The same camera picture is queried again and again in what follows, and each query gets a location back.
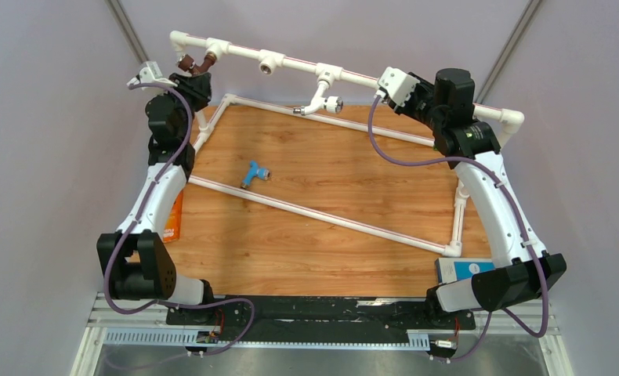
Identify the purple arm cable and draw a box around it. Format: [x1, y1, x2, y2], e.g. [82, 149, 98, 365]
[367, 96, 551, 362]
[103, 82, 256, 356]

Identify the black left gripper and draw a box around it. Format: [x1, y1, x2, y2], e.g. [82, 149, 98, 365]
[159, 74, 215, 143]

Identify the white water faucet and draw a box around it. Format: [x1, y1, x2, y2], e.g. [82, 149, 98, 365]
[292, 79, 344, 116]

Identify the brown water faucet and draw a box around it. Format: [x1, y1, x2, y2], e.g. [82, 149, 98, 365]
[176, 52, 217, 77]

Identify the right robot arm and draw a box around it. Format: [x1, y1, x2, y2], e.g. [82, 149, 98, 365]
[378, 67, 567, 328]

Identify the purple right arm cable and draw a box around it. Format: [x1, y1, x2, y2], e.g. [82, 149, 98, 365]
[367, 96, 551, 362]

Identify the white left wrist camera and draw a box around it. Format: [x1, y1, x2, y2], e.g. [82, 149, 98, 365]
[126, 60, 165, 87]

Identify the blue water faucet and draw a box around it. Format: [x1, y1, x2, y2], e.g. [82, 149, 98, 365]
[240, 161, 271, 190]

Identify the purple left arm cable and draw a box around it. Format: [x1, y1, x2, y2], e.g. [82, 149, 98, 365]
[103, 82, 256, 356]

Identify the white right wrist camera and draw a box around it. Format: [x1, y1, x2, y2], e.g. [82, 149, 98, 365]
[375, 67, 420, 110]

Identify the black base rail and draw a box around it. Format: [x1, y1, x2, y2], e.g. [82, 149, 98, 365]
[166, 295, 476, 344]

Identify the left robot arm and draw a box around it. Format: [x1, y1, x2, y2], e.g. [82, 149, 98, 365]
[96, 73, 217, 325]

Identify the orange razor package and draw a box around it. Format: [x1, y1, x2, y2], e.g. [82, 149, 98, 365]
[163, 190, 184, 243]

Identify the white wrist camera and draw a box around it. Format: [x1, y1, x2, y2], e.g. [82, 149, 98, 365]
[126, 60, 165, 87]
[375, 67, 420, 110]

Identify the blue white box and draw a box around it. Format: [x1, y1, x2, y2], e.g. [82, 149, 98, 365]
[434, 258, 495, 284]

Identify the white PVC pipe frame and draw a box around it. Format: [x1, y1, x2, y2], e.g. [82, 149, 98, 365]
[169, 31, 524, 257]

